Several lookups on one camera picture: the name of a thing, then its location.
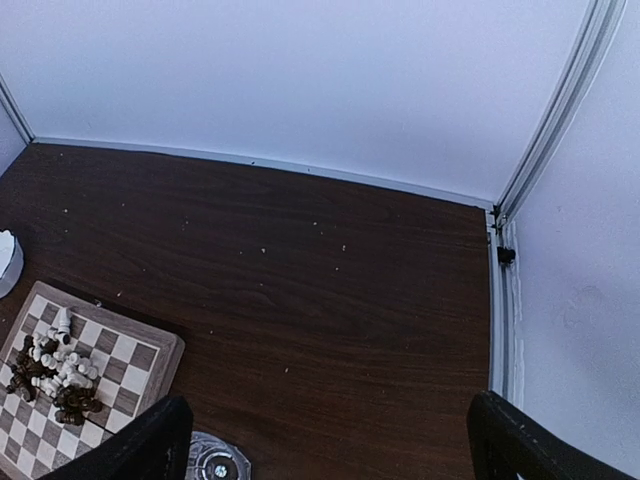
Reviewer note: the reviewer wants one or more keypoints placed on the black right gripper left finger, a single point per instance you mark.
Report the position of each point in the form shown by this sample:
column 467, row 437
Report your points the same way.
column 153, row 446

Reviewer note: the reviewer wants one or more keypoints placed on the white chess king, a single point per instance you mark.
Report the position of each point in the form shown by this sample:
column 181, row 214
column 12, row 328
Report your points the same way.
column 63, row 329

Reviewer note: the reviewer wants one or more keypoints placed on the aluminium frame post left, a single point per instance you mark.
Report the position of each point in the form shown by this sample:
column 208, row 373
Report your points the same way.
column 14, row 113

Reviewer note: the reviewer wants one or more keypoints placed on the clear plastic cup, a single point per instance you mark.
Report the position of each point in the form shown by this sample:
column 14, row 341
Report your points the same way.
column 211, row 458

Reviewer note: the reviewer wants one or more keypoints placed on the wooden chess board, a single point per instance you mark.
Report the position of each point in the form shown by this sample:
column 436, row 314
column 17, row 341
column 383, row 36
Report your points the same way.
column 58, row 401

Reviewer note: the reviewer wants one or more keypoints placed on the aluminium frame post right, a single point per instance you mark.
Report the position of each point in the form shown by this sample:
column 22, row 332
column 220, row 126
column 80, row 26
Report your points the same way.
column 593, row 40

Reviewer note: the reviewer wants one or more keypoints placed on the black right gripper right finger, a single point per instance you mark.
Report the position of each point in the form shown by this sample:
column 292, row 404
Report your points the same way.
column 505, row 443

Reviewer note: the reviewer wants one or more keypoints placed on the white round bowl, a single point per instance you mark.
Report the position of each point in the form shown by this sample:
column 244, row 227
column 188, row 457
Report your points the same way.
column 11, row 262

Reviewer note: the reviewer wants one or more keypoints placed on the aluminium frame post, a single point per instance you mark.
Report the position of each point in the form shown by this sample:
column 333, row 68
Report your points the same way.
column 14, row 113
column 593, row 40

